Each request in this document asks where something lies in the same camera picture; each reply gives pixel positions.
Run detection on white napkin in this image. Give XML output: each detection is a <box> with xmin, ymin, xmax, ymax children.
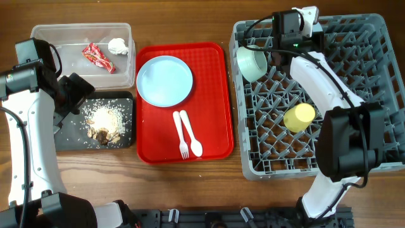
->
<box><xmin>108</xmin><ymin>38</ymin><xmax>128</xmax><ymax>55</ymax></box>

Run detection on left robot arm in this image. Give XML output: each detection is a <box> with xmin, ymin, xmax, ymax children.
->
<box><xmin>1</xmin><ymin>61</ymin><xmax>136</xmax><ymax>227</ymax></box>

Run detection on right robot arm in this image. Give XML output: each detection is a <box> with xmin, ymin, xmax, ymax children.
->
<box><xmin>271</xmin><ymin>32</ymin><xmax>384</xmax><ymax>225</ymax></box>

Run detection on mint green bowl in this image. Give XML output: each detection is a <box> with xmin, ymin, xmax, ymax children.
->
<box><xmin>237</xmin><ymin>45</ymin><xmax>268</xmax><ymax>82</ymax></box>

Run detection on clear plastic bin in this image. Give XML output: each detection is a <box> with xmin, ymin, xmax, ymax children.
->
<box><xmin>31</xmin><ymin>23</ymin><xmax>135</xmax><ymax>90</ymax></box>

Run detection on rice and peanut scraps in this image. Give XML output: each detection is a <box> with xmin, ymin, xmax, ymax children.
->
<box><xmin>80</xmin><ymin>98</ymin><xmax>134</xmax><ymax>149</ymax></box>

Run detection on light blue plate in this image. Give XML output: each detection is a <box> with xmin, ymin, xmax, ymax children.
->
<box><xmin>136</xmin><ymin>56</ymin><xmax>194</xmax><ymax>108</ymax></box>

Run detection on grey dishwasher rack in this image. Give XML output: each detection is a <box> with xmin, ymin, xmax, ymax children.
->
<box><xmin>229</xmin><ymin>14</ymin><xmax>404</xmax><ymax>181</ymax></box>

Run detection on black plastic tray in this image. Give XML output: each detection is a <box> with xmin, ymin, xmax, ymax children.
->
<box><xmin>54</xmin><ymin>91</ymin><xmax>134</xmax><ymax>151</ymax></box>

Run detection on red snack wrapper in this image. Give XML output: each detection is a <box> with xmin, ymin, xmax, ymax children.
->
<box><xmin>82</xmin><ymin>42</ymin><xmax>116</xmax><ymax>73</ymax></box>

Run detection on white plastic fork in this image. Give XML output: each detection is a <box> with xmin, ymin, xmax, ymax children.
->
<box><xmin>173</xmin><ymin>111</ymin><xmax>189</xmax><ymax>160</ymax></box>

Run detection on red serving tray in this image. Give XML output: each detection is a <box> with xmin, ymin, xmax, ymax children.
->
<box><xmin>135</xmin><ymin>42</ymin><xmax>234</xmax><ymax>165</ymax></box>

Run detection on white plastic spoon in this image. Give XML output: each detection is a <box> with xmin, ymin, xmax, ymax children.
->
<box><xmin>180</xmin><ymin>110</ymin><xmax>203</xmax><ymax>157</ymax></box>

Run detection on yellow plastic cup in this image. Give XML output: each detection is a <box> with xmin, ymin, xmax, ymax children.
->
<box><xmin>283</xmin><ymin>103</ymin><xmax>316</xmax><ymax>132</ymax></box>

